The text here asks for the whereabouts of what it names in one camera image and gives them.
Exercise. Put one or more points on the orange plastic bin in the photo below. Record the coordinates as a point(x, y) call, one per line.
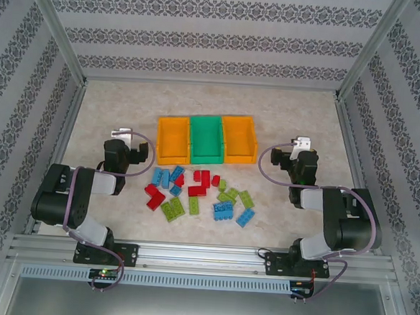
point(239, 139)
point(173, 140)

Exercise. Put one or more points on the red curved lego brick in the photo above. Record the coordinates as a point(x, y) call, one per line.
point(180, 180)

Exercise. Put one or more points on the green plastic bin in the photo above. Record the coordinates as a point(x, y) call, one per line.
point(207, 139)

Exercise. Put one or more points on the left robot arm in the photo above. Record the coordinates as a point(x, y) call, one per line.
point(52, 197)

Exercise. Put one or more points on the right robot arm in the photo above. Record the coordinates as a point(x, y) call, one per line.
point(356, 225)

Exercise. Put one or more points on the small blue lego brick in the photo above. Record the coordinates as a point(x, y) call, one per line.
point(175, 190)

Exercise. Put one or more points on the small controller circuit board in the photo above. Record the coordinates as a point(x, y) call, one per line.
point(104, 274)
point(303, 289)

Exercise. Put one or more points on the grey metal shelf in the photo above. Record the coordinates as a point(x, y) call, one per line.
point(199, 311)

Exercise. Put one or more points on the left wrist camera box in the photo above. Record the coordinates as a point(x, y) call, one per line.
point(122, 133)

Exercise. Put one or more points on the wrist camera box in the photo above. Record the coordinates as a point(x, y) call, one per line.
point(303, 142)
point(122, 133)

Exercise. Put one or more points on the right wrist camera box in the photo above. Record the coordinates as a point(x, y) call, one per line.
point(303, 142)

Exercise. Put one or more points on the aluminium side rail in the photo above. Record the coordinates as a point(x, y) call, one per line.
point(352, 156)
point(66, 136)

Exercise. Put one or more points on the long aluminium mounting rail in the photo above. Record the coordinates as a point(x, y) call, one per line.
point(203, 256)

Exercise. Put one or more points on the aluminium frame post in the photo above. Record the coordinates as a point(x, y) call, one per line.
point(369, 49)
point(60, 28)

